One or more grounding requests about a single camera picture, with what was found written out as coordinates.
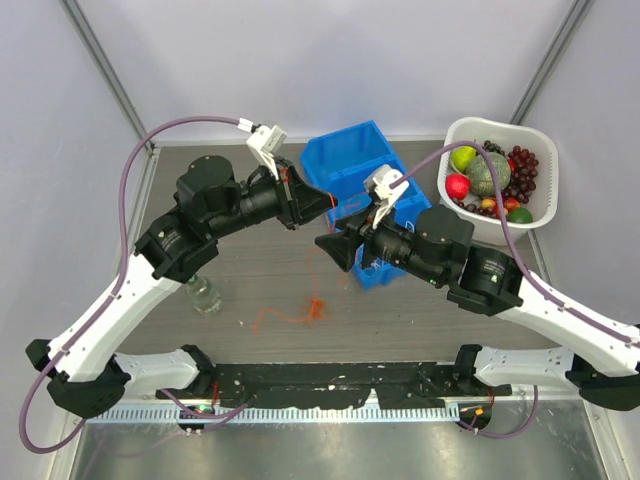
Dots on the red apple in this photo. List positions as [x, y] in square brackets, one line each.
[457, 186]

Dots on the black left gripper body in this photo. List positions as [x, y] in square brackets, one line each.
[270, 198]

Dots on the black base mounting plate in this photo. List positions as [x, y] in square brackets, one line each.
[338, 386]

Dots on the green yellow pear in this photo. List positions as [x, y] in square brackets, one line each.
[461, 158]

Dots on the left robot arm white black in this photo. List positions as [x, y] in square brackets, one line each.
[90, 375]

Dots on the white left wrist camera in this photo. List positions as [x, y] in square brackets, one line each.
[264, 142]

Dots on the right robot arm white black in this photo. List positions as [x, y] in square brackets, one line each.
[595, 355]

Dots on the clear glass bottle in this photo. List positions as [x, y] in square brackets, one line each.
[203, 295]

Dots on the perforated cable duct strip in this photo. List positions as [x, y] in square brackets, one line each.
[369, 413]

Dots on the dark red grape bunch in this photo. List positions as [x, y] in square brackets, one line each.
[523, 171]

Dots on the blue three-compartment bin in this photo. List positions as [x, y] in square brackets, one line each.
[338, 163]

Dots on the green lime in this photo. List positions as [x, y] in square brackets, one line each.
[520, 215]

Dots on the red yellow cherries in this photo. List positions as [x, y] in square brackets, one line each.
[487, 207]

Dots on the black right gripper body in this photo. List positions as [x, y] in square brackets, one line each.
[390, 244]

